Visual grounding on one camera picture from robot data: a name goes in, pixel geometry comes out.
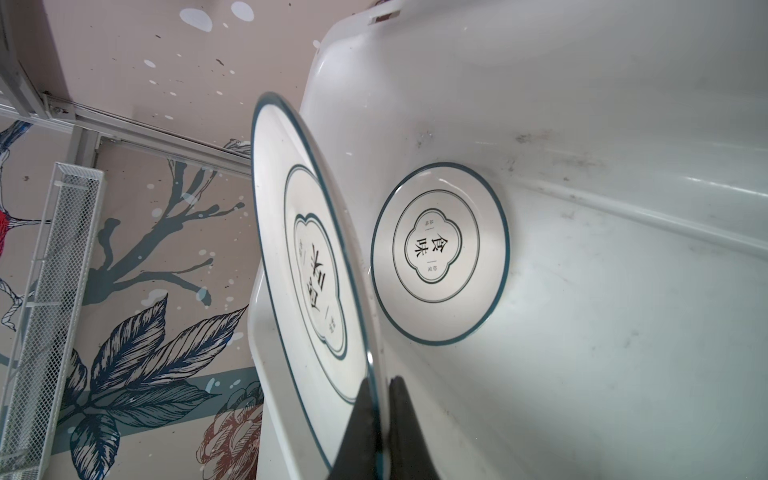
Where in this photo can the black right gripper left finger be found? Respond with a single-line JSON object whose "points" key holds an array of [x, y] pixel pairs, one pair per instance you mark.
{"points": [[357, 456]]}

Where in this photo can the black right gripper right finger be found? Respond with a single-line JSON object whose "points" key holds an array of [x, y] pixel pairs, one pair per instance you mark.
{"points": [[410, 458]]}

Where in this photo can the white plate green rim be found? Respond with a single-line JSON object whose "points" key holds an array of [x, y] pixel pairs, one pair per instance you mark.
{"points": [[317, 292], [440, 254]]}

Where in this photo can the white plastic bin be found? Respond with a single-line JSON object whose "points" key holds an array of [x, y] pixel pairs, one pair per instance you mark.
{"points": [[627, 143]]}

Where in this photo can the white wire mesh shelf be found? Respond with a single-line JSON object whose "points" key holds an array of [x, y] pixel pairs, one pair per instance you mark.
{"points": [[38, 366]]}

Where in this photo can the aluminium frame post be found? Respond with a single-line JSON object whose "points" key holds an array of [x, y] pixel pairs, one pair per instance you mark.
{"points": [[33, 89]]}

